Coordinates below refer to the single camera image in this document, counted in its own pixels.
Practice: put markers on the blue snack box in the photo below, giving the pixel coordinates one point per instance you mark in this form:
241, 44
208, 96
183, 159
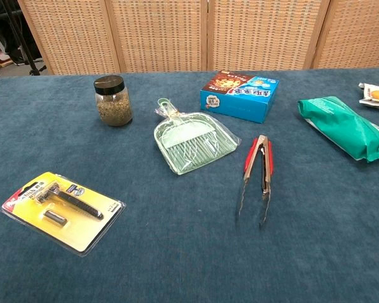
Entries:
237, 98

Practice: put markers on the razor in yellow blister pack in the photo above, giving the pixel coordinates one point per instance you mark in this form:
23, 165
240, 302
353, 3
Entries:
61, 211

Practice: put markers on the glass jar with black lid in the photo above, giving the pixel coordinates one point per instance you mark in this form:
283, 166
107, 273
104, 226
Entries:
113, 105

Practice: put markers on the black tripod stand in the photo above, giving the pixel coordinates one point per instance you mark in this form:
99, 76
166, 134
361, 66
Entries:
20, 38

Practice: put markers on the white snack packet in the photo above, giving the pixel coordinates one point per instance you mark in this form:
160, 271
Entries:
377, 96

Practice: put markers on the green dustpan with brush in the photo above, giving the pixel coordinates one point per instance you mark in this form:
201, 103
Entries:
189, 139

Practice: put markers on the metal tongs with red grips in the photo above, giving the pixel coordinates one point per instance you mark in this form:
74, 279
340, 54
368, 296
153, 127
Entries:
263, 164

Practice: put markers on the green plastic package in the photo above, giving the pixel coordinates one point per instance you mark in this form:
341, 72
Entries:
347, 126

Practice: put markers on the woven folding screen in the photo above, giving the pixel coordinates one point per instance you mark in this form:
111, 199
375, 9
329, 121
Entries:
189, 34

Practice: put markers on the blue tablecloth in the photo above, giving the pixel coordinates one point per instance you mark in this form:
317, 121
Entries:
177, 221

